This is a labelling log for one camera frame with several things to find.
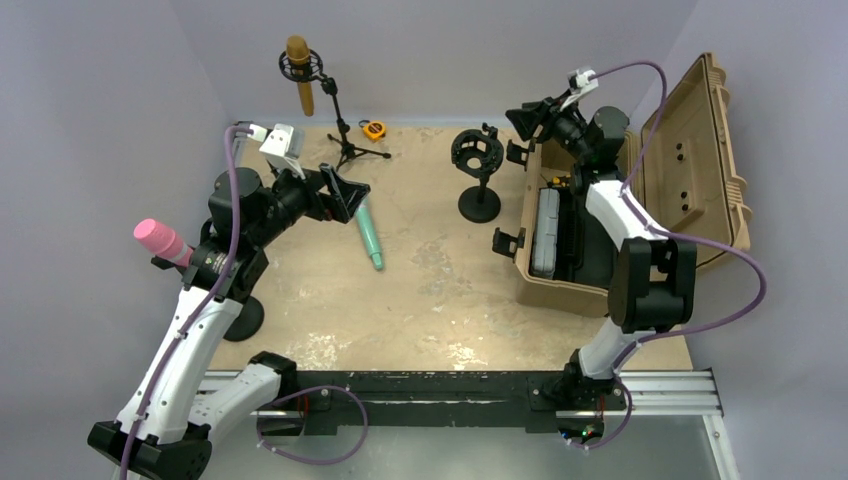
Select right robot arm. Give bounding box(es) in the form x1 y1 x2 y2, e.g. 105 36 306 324
506 98 697 407

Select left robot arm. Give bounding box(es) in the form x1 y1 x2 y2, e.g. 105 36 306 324
87 164 370 479

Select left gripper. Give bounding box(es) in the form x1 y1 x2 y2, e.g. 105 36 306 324
249 156 368 248

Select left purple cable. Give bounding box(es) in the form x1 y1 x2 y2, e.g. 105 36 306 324
115 122 270 480

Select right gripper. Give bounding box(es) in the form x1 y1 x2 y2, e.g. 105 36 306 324
506 88 592 163

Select mint green microphone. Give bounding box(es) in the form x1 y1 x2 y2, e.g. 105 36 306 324
355 200 385 271

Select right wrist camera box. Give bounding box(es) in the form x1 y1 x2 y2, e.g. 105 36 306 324
560 67 599 111

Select black tripod microphone stand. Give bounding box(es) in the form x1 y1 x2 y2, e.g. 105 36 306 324
278 49 393 193

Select tan plastic case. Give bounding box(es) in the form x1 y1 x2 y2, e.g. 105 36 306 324
493 52 751 317

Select yellow black tool in case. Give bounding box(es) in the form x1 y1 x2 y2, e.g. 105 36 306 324
546 173 579 188

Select black tray in case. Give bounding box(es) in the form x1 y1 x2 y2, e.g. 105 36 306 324
553 188 618 289

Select orange tape measure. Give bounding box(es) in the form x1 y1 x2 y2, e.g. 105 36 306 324
358 120 387 143

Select grey box in case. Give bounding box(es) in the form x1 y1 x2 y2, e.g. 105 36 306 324
530 188 560 279

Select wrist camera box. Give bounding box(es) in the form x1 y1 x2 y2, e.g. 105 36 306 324
259 123 306 179
560 67 599 111

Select gold microphone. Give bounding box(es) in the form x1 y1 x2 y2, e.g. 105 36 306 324
286 35 314 117

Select purple cable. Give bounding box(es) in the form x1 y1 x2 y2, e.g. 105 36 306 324
115 122 270 480
563 60 770 452

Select pink microphone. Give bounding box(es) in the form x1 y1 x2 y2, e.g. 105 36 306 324
133 218 193 267

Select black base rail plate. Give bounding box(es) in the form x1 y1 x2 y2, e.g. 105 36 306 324
260 371 627 438

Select black round-base stand with shockmount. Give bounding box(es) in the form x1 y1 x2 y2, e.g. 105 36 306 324
450 122 504 224

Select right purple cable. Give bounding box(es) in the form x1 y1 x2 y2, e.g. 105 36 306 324
563 60 770 452

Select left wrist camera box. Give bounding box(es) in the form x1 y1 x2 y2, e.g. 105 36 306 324
259 123 306 179

